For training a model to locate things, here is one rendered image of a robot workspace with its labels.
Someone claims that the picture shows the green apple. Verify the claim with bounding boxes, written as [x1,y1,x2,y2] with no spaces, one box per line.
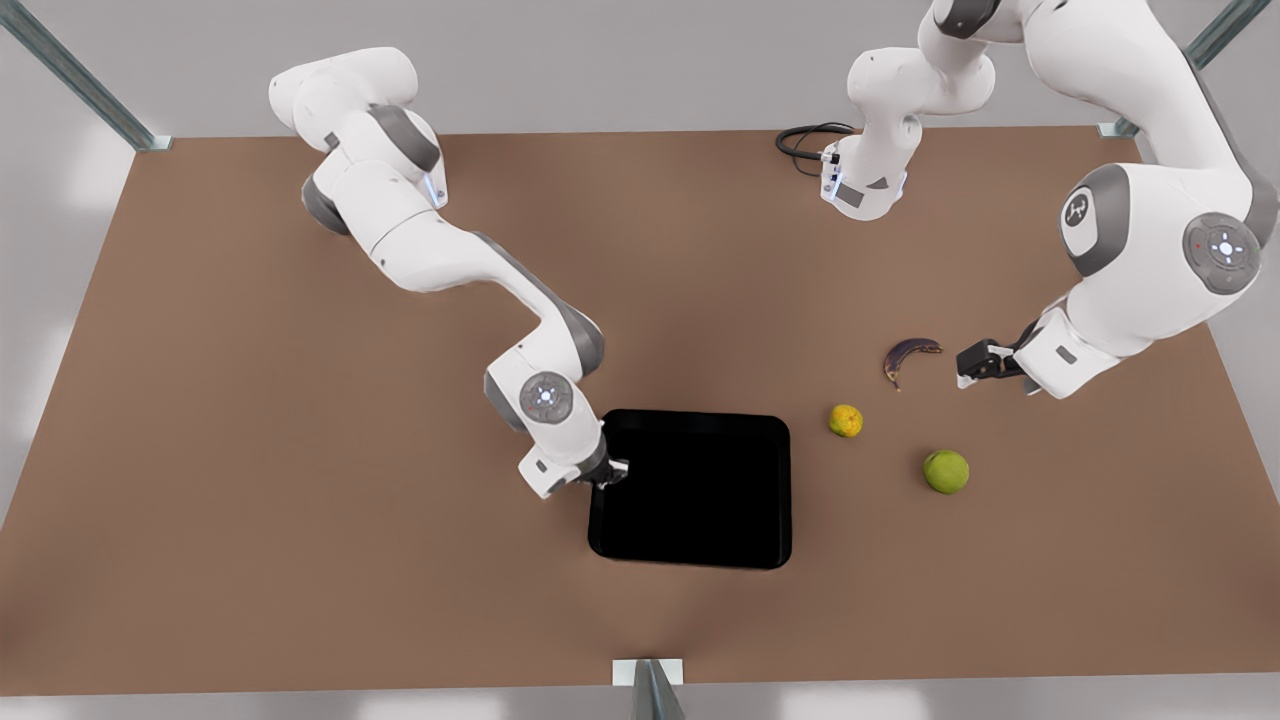
[923,449,971,496]

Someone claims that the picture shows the dark overripe banana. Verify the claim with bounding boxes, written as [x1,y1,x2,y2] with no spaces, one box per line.
[882,338,944,392]

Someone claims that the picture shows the black cable loop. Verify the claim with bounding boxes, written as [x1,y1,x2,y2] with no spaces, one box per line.
[775,122,857,180]

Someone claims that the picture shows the silver frame post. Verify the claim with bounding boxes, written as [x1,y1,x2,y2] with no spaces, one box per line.
[1096,0,1273,140]
[0,0,174,154]
[612,658,687,720]

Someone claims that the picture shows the black rectangular tray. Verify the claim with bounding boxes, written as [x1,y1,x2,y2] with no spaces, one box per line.
[587,408,793,571]

